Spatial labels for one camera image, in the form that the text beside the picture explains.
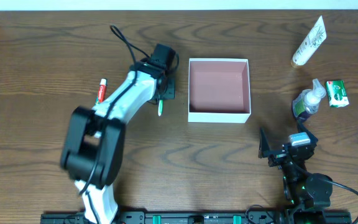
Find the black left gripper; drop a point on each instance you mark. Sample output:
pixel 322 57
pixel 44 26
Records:
pixel 169 90

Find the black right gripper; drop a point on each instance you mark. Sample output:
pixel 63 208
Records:
pixel 279 156

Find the green white toothbrush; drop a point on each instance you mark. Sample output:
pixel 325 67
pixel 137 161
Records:
pixel 160 107

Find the clear foam pump bottle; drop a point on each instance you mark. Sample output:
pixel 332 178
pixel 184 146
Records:
pixel 307 103

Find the red Colgate toothpaste tube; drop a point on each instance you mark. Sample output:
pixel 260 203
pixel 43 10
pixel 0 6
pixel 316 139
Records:
pixel 102 91

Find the white lotion tube with leaves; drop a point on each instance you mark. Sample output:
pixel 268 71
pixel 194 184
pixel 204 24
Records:
pixel 316 36

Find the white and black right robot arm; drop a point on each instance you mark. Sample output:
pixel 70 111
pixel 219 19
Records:
pixel 309 194

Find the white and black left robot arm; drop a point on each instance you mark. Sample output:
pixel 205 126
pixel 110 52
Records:
pixel 93 149

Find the white box with pink interior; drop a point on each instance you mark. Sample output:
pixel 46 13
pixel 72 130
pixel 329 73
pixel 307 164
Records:
pixel 218 90

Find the green soap bar package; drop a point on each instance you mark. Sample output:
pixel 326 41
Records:
pixel 337 95

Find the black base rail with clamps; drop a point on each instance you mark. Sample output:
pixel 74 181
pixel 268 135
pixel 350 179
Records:
pixel 251 216

